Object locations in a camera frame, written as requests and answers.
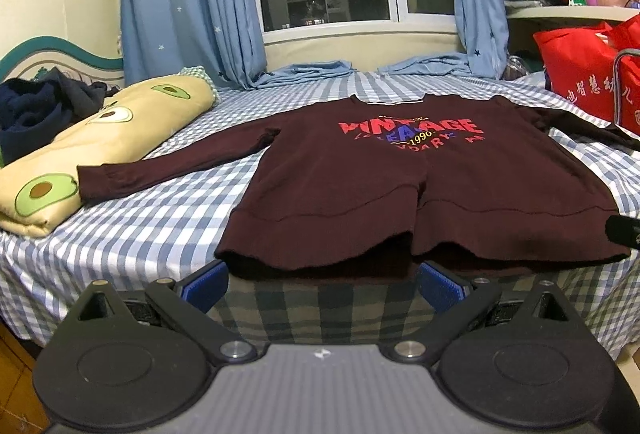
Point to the yellow avocado print pillow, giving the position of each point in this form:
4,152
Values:
41,190

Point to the red fabric tote bag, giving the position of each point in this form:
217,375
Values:
579,63

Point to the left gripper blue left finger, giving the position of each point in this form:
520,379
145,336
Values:
182,306

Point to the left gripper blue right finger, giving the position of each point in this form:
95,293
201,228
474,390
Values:
458,303

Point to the dark navy clothes pile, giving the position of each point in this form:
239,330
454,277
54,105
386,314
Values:
33,113

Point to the teal cream headboard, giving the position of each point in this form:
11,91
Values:
34,58

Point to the blue white checkered bedsheet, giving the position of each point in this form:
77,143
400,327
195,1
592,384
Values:
172,230

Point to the maroon vintage print sweater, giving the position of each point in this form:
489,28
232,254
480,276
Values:
351,189

